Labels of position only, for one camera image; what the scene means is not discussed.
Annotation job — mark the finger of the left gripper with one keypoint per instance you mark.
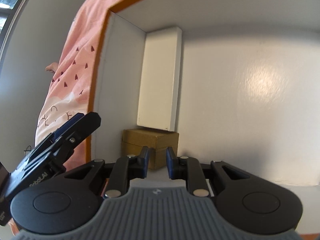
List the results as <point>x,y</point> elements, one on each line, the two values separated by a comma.
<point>71,134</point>

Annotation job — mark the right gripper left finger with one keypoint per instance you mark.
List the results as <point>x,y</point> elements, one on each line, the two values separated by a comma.
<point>125,169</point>

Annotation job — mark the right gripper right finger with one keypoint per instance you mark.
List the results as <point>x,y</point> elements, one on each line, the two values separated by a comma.
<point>189,170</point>

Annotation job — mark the brown cardboard small box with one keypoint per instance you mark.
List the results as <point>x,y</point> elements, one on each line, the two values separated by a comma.
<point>157,140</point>

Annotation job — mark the pink patterned duvet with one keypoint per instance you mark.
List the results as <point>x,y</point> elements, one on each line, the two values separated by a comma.
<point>72,88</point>

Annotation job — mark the bare foot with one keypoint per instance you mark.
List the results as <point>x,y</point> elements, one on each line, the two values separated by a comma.
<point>52,67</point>

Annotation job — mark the white flat box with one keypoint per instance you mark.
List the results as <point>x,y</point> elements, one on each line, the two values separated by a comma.
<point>160,79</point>

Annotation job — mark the orange cardboard storage box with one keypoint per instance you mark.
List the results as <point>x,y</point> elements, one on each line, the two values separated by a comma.
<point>248,90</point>

